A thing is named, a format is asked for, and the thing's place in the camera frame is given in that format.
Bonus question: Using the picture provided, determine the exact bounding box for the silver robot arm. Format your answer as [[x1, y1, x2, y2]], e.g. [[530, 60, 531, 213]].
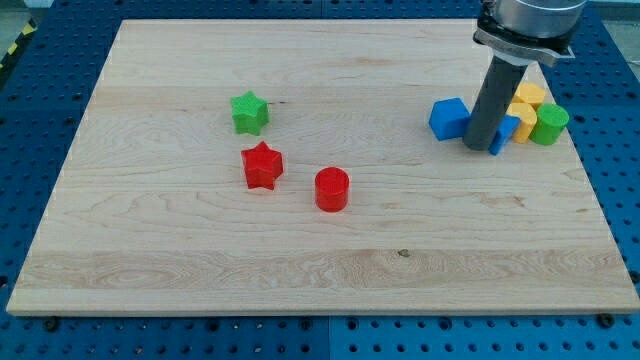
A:
[[473, 0, 587, 67]]

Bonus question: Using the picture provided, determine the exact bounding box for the red cylinder block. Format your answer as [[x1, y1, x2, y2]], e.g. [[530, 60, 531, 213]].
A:
[[315, 167, 350, 212]]

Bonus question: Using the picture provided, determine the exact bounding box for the red star block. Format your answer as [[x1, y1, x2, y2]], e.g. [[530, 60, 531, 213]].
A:
[[241, 141, 284, 190]]

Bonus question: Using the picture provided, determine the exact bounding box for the green star block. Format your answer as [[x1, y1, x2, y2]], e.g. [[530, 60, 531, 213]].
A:
[[230, 91, 269, 136]]

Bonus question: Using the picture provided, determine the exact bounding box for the blue cube block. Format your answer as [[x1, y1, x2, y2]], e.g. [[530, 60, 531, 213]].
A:
[[428, 97, 471, 141]]

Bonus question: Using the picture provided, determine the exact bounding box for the light wooden board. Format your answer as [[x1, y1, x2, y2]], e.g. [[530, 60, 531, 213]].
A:
[[7, 19, 639, 317]]

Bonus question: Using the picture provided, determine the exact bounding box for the blue triangular block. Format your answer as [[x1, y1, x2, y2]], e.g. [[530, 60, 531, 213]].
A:
[[488, 115, 521, 156]]

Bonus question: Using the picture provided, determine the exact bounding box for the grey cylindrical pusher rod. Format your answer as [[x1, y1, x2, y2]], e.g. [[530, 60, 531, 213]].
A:
[[463, 55, 528, 151]]

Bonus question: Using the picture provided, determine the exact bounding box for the yellow rounded block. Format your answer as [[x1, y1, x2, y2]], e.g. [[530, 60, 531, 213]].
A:
[[507, 103, 537, 143]]

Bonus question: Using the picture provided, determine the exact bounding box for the yellow hexagon block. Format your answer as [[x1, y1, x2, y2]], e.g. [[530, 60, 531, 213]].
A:
[[512, 82, 546, 109]]

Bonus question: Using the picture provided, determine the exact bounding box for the green cylinder block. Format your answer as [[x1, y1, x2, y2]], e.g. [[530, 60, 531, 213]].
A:
[[529, 103, 569, 146]]

